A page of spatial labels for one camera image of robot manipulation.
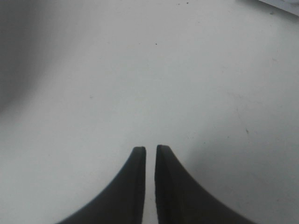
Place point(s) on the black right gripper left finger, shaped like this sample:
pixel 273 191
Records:
pixel 122 201

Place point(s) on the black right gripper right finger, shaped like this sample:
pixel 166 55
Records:
pixel 181 200

